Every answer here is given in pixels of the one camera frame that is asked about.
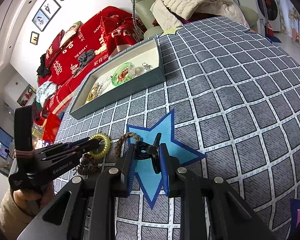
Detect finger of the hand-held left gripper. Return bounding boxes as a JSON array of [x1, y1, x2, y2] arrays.
[[41, 144, 101, 164], [35, 137, 101, 157]]

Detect braided rope bracelet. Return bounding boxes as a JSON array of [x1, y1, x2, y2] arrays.
[[115, 132, 140, 159]]

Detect black hair claw clip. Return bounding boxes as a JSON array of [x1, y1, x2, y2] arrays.
[[135, 133, 163, 174]]

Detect light patterned clothes pile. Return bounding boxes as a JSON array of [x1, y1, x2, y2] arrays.
[[36, 81, 60, 105]]

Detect black crumpled garment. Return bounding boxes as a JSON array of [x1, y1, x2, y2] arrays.
[[36, 54, 52, 77]]

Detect figure print pillow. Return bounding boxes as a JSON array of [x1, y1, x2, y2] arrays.
[[60, 21, 82, 48]]

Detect person's left forearm beige sleeve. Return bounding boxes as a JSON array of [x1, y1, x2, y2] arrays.
[[0, 191, 44, 240]]

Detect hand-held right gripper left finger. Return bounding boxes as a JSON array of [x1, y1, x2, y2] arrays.
[[16, 143, 136, 240]]

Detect red gift bag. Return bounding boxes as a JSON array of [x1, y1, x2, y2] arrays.
[[42, 112, 62, 143]]

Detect blue star patch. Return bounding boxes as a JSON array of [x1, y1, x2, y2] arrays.
[[126, 109, 207, 210]]

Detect large black framed photo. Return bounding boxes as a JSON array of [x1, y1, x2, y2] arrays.
[[32, 9, 50, 32], [40, 0, 61, 19]]

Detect clear bead bracelet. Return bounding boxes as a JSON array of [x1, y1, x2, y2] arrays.
[[96, 76, 113, 91]]

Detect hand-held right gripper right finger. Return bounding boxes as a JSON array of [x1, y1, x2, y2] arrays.
[[158, 143, 274, 240]]

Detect pink star patch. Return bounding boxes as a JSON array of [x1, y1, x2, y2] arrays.
[[290, 199, 300, 240]]

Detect green armchair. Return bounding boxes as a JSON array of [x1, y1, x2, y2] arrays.
[[129, 0, 259, 34]]

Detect person's left hand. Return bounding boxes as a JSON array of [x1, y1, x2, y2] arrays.
[[12, 182, 55, 210]]

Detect yellow coil hair tie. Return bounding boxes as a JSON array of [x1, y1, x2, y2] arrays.
[[89, 134, 110, 159]]

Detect gooseneck camera stand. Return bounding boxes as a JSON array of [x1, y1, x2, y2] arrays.
[[130, 0, 142, 34]]

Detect gold chain bracelet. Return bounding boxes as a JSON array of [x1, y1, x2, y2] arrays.
[[87, 85, 103, 102]]

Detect grey crumpled garment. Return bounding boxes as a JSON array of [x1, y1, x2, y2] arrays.
[[76, 49, 95, 68]]

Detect orange coil hair tie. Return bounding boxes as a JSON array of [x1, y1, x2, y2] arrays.
[[116, 70, 128, 82]]

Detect grey tray with cream lining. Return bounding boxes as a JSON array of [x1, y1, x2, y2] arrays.
[[69, 38, 167, 120]]

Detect green translucent bangle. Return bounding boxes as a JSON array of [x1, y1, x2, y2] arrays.
[[112, 62, 136, 87]]

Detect yellow-green star patch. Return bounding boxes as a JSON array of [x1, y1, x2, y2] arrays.
[[162, 26, 184, 36]]

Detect white washing machine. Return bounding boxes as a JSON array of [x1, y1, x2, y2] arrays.
[[250, 0, 284, 33]]

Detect landscape wall picture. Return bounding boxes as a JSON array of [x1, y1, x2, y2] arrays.
[[16, 85, 35, 107]]

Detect red broom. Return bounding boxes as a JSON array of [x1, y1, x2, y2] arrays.
[[259, 0, 274, 37]]

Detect red printed sofa blanket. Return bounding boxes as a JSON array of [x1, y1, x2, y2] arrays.
[[37, 6, 145, 115]]

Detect brown coil hair tie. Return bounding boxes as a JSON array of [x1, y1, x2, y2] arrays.
[[77, 154, 100, 176]]

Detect red printed cushion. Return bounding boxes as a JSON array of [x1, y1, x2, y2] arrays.
[[45, 30, 65, 69]]

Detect cream quilted down jacket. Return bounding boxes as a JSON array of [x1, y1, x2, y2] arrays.
[[150, 0, 250, 30]]

